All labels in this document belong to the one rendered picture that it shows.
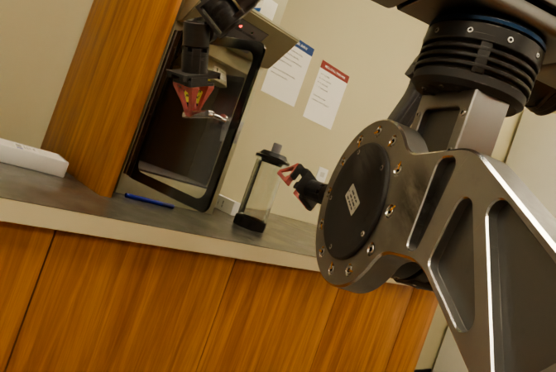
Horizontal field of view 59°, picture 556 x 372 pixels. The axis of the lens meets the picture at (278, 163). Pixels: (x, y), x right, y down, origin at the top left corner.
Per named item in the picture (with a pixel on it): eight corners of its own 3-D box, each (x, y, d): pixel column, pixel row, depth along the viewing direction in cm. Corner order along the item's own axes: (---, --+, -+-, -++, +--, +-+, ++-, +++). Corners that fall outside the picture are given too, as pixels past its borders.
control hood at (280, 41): (175, 20, 126) (189, -16, 126) (264, 69, 148) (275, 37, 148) (199, 21, 117) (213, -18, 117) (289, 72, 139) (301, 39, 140)
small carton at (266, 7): (246, 16, 136) (254, -5, 136) (260, 24, 139) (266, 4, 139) (258, 16, 132) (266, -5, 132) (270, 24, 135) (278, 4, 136)
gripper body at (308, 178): (304, 168, 133) (323, 174, 128) (320, 189, 139) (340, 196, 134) (290, 186, 131) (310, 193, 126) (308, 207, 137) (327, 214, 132)
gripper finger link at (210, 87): (168, 113, 108) (170, 72, 105) (193, 110, 114) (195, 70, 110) (187, 121, 104) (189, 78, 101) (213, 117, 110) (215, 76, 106)
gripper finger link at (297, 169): (281, 157, 138) (304, 164, 131) (293, 173, 142) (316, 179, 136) (267, 176, 136) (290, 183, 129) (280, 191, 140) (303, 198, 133)
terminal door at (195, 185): (128, 176, 125) (180, 31, 126) (207, 215, 107) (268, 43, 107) (126, 175, 125) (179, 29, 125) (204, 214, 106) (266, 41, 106)
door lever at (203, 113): (196, 125, 114) (198, 114, 114) (226, 125, 108) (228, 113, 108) (179, 119, 109) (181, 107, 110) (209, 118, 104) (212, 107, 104)
